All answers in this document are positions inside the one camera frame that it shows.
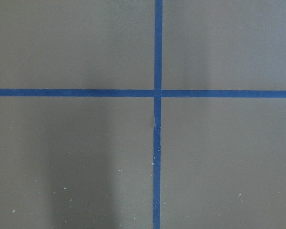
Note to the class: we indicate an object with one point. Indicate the brown paper table cover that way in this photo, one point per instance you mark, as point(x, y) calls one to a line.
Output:
point(79, 144)

